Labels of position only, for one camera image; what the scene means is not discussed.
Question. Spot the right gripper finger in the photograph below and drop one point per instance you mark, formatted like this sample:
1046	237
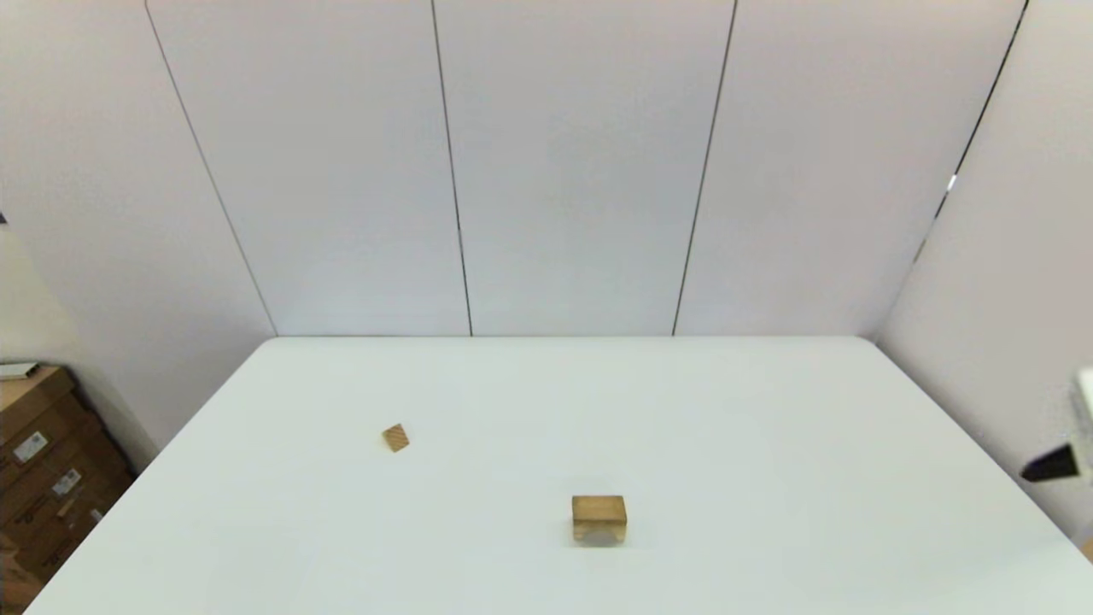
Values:
1057	466

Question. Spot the rectangular wooden building block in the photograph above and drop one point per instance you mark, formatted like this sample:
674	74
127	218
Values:
599	507

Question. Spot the arched wooden building block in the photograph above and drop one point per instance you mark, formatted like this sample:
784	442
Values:
599	534

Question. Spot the triangular wooden building block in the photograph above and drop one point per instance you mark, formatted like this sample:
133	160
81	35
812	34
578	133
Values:
394	438

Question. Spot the labelled brown cardboard box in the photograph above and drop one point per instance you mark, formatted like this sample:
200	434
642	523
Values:
34	410
73	534
51	500

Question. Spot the white flat object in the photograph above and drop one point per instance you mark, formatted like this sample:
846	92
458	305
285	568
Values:
17	370

